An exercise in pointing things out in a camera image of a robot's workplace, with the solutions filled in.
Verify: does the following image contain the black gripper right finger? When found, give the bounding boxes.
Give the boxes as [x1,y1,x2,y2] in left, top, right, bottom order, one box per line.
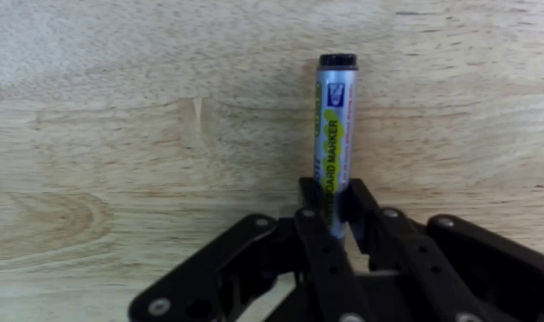
[341,178,544,322]

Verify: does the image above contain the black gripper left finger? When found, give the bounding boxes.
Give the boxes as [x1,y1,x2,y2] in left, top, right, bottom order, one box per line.
[127,176,375,322]

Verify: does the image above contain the green and black marker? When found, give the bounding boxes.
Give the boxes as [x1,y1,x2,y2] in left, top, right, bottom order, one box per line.
[311,53,359,242]

